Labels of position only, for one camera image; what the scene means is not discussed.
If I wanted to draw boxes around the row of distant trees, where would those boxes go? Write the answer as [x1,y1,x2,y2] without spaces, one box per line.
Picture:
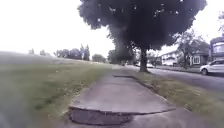
[53,44,91,62]

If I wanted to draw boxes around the small tree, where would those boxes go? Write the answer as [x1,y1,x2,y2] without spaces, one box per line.
[174,29,204,70]

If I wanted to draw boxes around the grass field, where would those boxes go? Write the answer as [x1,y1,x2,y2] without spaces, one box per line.
[0,51,113,128]

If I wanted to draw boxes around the vehicle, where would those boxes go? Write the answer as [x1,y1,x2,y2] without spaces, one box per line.
[146,62,155,69]

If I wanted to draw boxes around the white house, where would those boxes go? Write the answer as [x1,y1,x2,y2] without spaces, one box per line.
[160,49,181,67]

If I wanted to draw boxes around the white car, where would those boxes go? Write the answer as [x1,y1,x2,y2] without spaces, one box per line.
[199,58,224,76]

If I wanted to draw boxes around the dark house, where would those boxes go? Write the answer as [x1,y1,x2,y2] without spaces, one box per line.
[209,36,224,63]

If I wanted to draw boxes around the large dark tree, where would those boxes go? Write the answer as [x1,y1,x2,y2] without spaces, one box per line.
[77,0,208,74]

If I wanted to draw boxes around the round bush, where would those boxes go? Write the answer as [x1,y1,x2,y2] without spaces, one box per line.
[91,53,107,64]

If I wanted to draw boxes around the grass verge strip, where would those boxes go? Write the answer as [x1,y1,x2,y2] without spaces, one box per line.
[128,68,224,124]

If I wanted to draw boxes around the grey asphalt road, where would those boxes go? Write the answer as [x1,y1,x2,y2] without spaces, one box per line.
[133,64,224,93]

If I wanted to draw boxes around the grey house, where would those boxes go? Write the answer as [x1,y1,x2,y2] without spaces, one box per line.
[188,41,211,68]

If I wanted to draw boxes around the grey concrete sidewalk path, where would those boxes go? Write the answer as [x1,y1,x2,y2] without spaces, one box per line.
[61,64,214,128]

